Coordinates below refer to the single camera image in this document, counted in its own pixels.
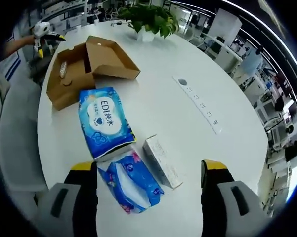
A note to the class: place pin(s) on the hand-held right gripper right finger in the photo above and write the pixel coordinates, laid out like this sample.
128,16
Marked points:
215,187

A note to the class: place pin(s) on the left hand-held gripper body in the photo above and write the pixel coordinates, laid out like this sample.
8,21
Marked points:
42,28

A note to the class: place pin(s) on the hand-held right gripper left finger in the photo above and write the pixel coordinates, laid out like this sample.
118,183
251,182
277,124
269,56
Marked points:
81,187

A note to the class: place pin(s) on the blue floral tissue pack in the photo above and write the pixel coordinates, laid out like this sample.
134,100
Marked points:
136,187

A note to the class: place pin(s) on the silver white small carton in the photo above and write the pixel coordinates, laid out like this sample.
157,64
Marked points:
163,163

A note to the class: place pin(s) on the brown cardboard shoe box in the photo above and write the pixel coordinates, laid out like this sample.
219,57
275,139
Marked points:
108,59

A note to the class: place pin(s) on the blue wet wipes pack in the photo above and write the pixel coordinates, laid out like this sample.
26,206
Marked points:
103,118

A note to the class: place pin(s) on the white tube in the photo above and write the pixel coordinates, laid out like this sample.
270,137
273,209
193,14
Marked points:
63,69

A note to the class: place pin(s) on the small white gadget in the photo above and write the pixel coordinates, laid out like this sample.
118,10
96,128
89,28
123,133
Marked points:
116,23

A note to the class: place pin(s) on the person's light grey clothing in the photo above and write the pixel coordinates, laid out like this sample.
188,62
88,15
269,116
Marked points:
17,138

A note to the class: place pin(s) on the white table socket panel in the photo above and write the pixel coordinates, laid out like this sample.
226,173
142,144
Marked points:
200,103

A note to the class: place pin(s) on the green potted plant white pot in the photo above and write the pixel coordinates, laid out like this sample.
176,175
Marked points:
150,17

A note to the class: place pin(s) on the ceiling light strip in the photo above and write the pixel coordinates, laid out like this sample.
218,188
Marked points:
281,39

